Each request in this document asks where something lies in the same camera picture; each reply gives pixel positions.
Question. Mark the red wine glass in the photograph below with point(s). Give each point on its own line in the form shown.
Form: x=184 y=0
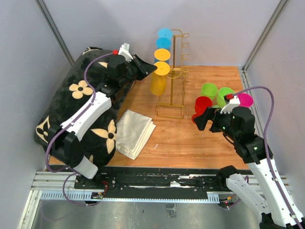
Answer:
x=201 y=104

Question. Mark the blue wine glass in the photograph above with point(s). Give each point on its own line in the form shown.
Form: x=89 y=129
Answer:
x=163 y=43
x=165 y=33

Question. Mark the gold wire glass rack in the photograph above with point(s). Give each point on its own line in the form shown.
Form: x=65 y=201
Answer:
x=171 y=102

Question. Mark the green wine glass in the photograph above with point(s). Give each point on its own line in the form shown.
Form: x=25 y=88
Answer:
x=220 y=101
x=209 y=90

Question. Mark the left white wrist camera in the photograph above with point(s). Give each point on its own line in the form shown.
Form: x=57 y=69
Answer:
x=124 y=51

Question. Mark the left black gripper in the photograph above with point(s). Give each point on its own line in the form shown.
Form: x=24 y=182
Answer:
x=144 y=68

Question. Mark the magenta wine glass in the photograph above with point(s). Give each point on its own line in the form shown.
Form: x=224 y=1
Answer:
x=245 y=100

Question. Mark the yellow wine glass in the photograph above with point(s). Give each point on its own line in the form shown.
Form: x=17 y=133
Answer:
x=158 y=83
x=162 y=55

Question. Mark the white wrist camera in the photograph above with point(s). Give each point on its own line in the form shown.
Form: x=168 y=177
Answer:
x=231 y=102
x=124 y=51

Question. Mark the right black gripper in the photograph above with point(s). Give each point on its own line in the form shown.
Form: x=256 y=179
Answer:
x=211 y=112

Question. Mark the rear blue wine glass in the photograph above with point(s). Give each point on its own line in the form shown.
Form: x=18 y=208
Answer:
x=165 y=33

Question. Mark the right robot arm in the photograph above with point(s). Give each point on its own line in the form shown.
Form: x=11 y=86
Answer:
x=274 y=208

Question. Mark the front blue wine glass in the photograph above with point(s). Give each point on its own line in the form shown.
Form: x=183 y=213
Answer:
x=163 y=43

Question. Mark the folded white cloth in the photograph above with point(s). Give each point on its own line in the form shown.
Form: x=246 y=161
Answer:
x=133 y=132

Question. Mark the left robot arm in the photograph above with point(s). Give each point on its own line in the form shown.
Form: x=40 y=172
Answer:
x=79 y=127

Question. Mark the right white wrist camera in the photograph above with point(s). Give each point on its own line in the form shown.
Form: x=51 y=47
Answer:
x=231 y=102

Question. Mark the black floral plush pillow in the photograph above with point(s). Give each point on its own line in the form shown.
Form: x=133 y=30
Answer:
x=75 y=90

